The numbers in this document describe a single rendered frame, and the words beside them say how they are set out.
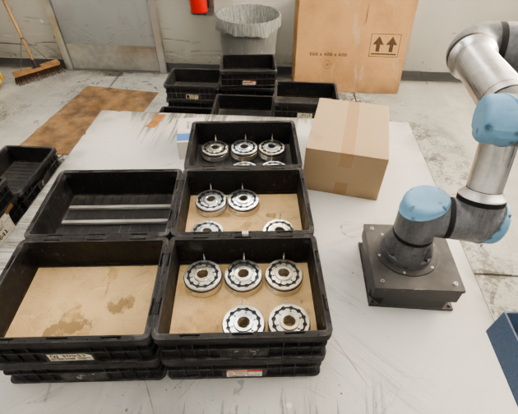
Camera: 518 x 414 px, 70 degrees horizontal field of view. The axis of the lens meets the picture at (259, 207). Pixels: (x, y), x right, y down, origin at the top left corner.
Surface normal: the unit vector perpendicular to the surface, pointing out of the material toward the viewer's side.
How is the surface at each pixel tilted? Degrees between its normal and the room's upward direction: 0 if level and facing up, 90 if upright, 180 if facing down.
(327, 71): 73
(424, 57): 90
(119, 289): 0
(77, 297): 0
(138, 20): 90
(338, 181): 90
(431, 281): 3
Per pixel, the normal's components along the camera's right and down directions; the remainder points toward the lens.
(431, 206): -0.16, -0.72
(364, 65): -0.07, 0.48
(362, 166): -0.25, 0.67
